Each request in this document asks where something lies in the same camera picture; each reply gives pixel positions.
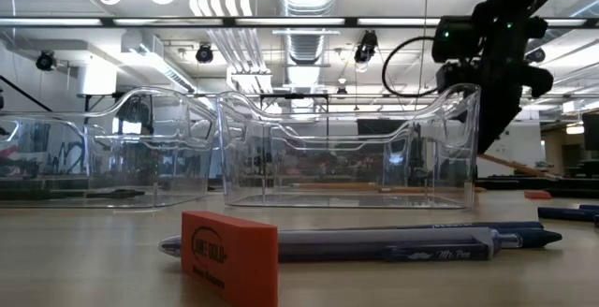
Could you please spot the yellow orange wooden pencil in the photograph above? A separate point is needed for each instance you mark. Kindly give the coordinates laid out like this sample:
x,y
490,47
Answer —
x,y
515,165
327,187
421,189

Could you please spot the black monitor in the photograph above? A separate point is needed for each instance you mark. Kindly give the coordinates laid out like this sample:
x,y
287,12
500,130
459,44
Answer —
x,y
591,131

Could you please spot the translucent grey Mr. Pen pen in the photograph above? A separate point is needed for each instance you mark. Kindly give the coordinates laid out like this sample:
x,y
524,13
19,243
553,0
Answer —
x,y
351,244

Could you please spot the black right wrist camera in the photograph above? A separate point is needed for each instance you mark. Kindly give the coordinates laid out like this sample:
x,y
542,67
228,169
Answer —
x,y
454,77

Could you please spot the orange eraser with oval print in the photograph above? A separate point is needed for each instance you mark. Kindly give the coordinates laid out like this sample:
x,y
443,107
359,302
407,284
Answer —
x,y
229,260

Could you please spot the clear plastic bin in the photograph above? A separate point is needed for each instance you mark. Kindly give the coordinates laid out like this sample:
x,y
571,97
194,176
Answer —
x,y
187,157
140,176
243,166
327,166

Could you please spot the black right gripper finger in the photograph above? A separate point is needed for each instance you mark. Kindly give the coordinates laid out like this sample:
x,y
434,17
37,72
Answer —
x,y
498,115

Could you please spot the dark blue pen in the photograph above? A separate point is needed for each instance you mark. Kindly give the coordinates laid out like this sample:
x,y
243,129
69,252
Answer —
x,y
538,238
590,207
566,214

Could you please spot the black ceiling spotlight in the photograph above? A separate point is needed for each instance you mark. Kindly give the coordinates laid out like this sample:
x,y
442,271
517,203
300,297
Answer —
x,y
45,60
366,47
204,53
536,55

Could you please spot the salmon pink eraser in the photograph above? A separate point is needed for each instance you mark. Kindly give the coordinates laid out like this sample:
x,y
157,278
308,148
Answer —
x,y
538,194

